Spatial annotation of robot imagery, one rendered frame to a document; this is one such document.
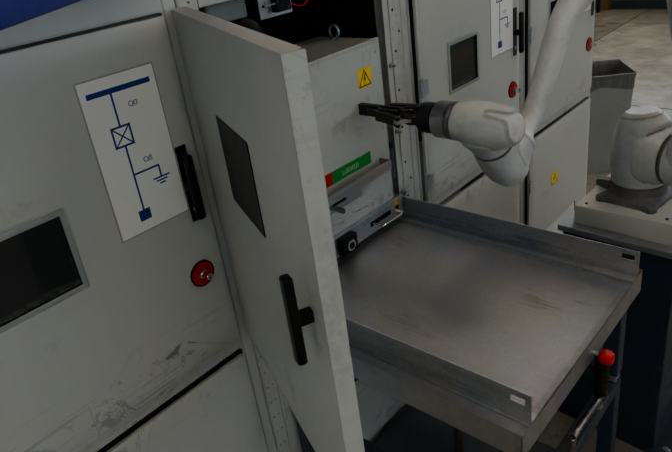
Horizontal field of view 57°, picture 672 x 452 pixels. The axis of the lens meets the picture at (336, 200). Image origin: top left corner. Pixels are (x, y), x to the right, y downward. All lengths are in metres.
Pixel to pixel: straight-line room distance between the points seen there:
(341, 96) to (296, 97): 0.91
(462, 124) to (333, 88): 0.35
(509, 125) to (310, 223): 0.74
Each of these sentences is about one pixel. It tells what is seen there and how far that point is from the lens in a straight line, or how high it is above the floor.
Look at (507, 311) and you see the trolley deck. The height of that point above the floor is 0.85.
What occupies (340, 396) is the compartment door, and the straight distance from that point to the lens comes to 0.89.
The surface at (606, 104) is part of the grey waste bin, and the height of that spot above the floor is 0.46.
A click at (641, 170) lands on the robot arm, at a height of 0.94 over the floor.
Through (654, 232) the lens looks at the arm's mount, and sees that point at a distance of 1.96.
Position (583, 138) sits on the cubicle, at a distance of 3.07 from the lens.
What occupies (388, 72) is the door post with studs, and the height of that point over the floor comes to 1.29.
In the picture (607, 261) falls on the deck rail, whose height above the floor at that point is 0.87.
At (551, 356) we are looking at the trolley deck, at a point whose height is 0.85.
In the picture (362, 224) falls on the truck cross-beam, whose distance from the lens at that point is 1.72.
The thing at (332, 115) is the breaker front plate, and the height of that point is 1.25.
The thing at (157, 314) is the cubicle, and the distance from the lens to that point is 1.32.
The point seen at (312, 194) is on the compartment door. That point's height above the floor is 1.41.
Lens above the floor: 1.71
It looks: 25 degrees down
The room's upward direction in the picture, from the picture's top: 8 degrees counter-clockwise
